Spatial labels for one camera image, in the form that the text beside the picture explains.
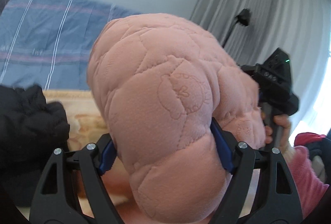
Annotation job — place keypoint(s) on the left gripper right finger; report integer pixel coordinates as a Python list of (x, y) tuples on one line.
[(276, 199)]

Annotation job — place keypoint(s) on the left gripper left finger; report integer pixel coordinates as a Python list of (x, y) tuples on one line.
[(71, 190)]

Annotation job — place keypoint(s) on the pink quilted garment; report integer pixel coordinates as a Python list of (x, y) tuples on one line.
[(158, 81)]

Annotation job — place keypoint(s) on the right hand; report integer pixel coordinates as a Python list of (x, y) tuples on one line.
[(284, 128)]

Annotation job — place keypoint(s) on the pink fleece sleeve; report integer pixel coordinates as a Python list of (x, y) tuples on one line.
[(310, 188)]

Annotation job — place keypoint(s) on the cream fleece blanket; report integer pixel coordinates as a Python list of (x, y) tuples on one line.
[(87, 126)]

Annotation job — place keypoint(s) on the black garment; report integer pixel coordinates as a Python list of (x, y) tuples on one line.
[(31, 128)]

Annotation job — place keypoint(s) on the grey curtain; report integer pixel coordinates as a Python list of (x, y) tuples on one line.
[(252, 29)]

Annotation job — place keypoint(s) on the blue plaid pillow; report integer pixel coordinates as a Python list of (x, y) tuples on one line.
[(48, 42)]

